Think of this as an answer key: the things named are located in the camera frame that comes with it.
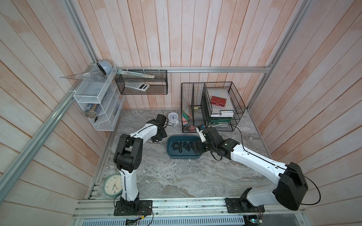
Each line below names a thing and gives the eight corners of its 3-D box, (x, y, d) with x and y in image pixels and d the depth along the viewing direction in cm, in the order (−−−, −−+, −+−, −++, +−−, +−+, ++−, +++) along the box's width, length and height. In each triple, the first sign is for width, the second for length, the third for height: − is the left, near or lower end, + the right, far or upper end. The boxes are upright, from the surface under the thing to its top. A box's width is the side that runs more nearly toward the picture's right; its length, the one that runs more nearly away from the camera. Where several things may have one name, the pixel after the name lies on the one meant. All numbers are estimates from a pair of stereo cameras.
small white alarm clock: (167, 125, 112) (167, 122, 109) (168, 114, 119) (168, 112, 116) (178, 125, 112) (178, 122, 109) (178, 114, 119) (178, 112, 116)
